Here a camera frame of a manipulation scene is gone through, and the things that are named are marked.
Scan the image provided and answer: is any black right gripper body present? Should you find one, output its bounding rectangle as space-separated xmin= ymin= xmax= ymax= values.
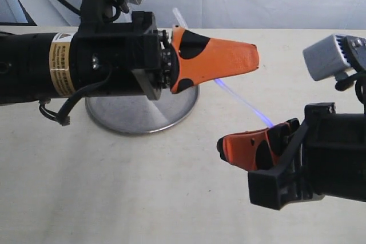
xmin=248 ymin=103 xmax=365 ymax=203

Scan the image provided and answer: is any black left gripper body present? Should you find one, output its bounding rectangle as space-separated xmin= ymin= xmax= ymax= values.
xmin=70 ymin=11 xmax=166 ymax=101

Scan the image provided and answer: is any thin clear purple plastic straw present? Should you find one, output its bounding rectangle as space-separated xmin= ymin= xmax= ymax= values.
xmin=172 ymin=7 xmax=274 ymax=127

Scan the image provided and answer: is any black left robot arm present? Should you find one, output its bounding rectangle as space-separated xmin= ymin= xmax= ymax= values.
xmin=1 ymin=11 xmax=260 ymax=105

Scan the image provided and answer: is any round silver metal plate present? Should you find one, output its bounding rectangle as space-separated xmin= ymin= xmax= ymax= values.
xmin=85 ymin=86 xmax=200 ymax=135

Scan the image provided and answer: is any white panel with dark edge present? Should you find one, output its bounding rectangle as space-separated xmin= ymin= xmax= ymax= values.
xmin=1 ymin=0 xmax=36 ymax=26

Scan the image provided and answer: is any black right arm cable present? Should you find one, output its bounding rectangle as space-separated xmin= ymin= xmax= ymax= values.
xmin=333 ymin=71 xmax=366 ymax=113

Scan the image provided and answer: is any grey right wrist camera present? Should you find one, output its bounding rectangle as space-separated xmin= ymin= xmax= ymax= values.
xmin=303 ymin=33 xmax=351 ymax=81

